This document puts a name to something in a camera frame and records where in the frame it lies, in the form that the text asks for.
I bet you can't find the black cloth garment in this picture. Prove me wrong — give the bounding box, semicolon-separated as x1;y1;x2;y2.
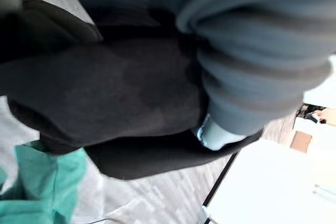
0;0;264;182

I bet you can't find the green cloth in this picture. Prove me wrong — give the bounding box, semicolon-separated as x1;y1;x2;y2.
0;140;88;224

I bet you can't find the white cabinet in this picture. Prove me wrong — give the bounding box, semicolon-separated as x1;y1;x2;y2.
201;140;336;224

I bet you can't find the brown cardboard box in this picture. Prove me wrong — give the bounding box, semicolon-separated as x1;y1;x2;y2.
289;130;313;153

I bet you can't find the black bed frame edge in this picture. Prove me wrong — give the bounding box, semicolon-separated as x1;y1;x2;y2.
202;152;239;208

